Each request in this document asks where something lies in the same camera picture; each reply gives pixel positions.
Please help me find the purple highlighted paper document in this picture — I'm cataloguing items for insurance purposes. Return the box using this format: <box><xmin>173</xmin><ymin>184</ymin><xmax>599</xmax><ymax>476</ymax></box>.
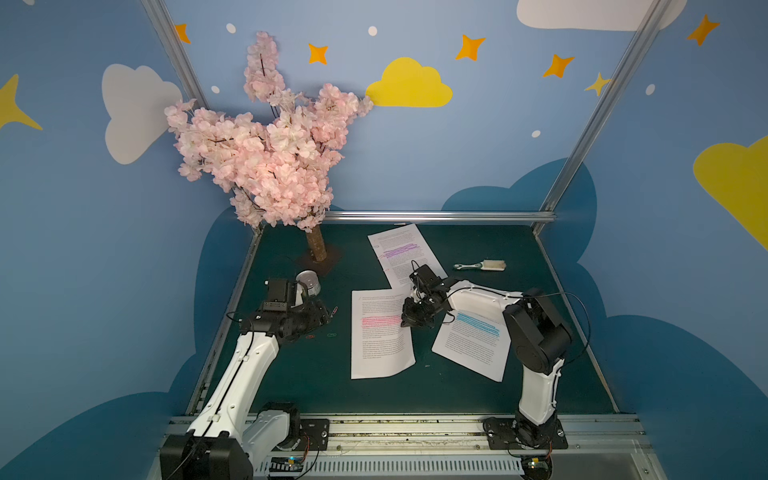
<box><xmin>368</xmin><ymin>224</ymin><xmax>446</xmax><ymax>289</ymax></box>

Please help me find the blue highlighted paper document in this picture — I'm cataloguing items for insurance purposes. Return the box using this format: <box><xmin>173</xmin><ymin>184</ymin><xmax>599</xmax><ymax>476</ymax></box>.
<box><xmin>432</xmin><ymin>296</ymin><xmax>511</xmax><ymax>383</ymax></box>

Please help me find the left green circuit board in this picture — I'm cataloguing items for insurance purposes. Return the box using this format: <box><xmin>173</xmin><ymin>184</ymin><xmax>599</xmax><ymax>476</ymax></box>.
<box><xmin>266</xmin><ymin>456</ymin><xmax>308</xmax><ymax>478</ymax></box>

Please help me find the aluminium front rail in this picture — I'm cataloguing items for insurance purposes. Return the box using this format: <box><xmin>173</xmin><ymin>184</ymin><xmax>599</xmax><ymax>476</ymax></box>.
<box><xmin>165</xmin><ymin>414</ymin><xmax>666</xmax><ymax>479</ymax></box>

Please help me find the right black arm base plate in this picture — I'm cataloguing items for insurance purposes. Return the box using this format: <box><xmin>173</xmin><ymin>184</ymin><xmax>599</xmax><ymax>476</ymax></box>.
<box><xmin>482</xmin><ymin>415</ymin><xmax>568</xmax><ymax>450</ymax></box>

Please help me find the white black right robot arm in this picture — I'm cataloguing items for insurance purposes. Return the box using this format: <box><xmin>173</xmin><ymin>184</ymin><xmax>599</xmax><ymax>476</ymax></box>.
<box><xmin>401</xmin><ymin>265</ymin><xmax>573</xmax><ymax>450</ymax></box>

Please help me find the aluminium back frame bar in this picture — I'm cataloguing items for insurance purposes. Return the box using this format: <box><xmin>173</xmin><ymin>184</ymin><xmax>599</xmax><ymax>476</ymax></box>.
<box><xmin>325</xmin><ymin>211</ymin><xmax>556</xmax><ymax>224</ymax></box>

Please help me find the right circuit board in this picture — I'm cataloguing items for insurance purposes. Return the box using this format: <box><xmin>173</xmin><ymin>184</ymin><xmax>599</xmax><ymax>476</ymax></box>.
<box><xmin>520</xmin><ymin>456</ymin><xmax>553</xmax><ymax>480</ymax></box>

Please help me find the aluminium right frame post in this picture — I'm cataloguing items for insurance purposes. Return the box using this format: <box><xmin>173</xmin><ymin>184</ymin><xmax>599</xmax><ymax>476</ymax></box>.
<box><xmin>532</xmin><ymin>0</ymin><xmax>672</xmax><ymax>237</ymax></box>

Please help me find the aluminium frame post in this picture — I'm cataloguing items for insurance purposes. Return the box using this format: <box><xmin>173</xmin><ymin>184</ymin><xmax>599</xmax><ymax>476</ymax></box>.
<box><xmin>532</xmin><ymin>0</ymin><xmax>672</xmax><ymax>237</ymax></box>
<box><xmin>141</xmin><ymin>0</ymin><xmax>209</xmax><ymax>108</ymax></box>

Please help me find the pink highlighted paper document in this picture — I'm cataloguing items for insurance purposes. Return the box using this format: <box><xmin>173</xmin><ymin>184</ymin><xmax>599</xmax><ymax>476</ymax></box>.
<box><xmin>351</xmin><ymin>287</ymin><xmax>416</xmax><ymax>380</ymax></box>

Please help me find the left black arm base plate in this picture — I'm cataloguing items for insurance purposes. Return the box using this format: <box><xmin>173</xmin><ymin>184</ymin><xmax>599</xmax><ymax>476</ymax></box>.
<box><xmin>277</xmin><ymin>418</ymin><xmax>330</xmax><ymax>452</ymax></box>

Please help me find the aluminium left frame post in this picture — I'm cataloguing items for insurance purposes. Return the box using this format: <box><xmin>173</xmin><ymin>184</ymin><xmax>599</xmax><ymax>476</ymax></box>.
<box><xmin>141</xmin><ymin>0</ymin><xmax>209</xmax><ymax>108</ymax></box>

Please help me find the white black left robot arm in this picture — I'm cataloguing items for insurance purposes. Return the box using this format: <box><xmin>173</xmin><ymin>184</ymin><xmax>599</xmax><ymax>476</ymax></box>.
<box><xmin>159</xmin><ymin>279</ymin><xmax>331</xmax><ymax>479</ymax></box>

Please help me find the small wooden handled brush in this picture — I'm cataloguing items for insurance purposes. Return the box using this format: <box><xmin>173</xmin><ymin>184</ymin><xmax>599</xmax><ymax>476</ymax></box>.
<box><xmin>453</xmin><ymin>259</ymin><xmax>507</xmax><ymax>272</ymax></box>

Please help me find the pink cherry blossom tree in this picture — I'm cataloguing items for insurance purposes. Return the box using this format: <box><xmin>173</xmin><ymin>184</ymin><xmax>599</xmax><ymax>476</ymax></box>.
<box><xmin>164</xmin><ymin>32</ymin><xmax>374</xmax><ymax>263</ymax></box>

